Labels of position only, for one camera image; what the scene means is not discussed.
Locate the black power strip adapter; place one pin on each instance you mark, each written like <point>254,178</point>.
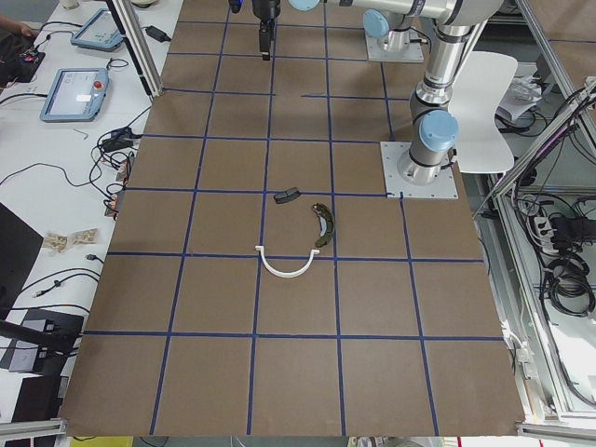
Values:
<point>120,139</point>

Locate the black brake pad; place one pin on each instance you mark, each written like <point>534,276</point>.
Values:
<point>286,196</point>

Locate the white plastic chair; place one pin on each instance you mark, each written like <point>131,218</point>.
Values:
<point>478,89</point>

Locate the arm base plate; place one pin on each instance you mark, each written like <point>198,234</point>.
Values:
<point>406,179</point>
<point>396,46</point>

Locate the white curved plastic bracket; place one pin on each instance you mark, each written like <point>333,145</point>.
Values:
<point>286,268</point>

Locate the aluminium frame post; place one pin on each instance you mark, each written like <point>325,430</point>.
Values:
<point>130,29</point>

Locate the near teach pendant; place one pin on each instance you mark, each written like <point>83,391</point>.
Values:
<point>76,95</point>

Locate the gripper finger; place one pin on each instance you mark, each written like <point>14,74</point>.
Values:
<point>265,39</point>

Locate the far teach pendant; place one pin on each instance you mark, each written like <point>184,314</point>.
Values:
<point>99,32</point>

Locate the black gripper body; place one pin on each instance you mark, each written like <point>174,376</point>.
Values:
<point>264,9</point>

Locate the olive green brake shoe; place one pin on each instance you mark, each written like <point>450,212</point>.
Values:
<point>326,223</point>

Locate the teach pendant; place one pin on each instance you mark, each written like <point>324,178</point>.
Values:
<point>76,95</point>
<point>99,32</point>

